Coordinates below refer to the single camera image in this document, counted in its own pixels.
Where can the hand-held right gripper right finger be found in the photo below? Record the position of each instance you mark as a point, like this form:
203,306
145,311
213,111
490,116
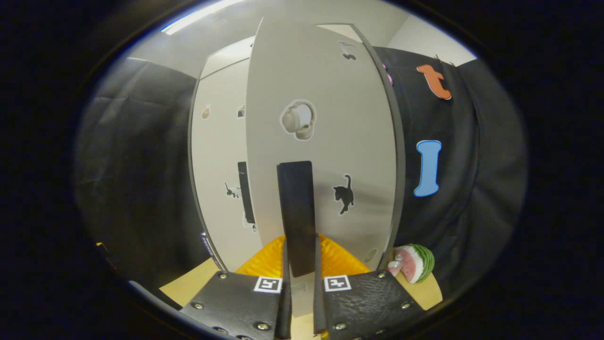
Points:
368,302

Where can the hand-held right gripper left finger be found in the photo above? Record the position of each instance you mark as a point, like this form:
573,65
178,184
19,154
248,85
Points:
236,302

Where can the cabinet door with headphone sticker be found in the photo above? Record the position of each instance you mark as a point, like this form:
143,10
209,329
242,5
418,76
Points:
330,151

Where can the beige double-door shoe cabinet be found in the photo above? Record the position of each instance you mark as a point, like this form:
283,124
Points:
337,32

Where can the watermelon slice toy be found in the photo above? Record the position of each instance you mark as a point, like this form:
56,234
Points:
417,264

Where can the black backdrop cloth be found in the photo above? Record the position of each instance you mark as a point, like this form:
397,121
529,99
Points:
472,165

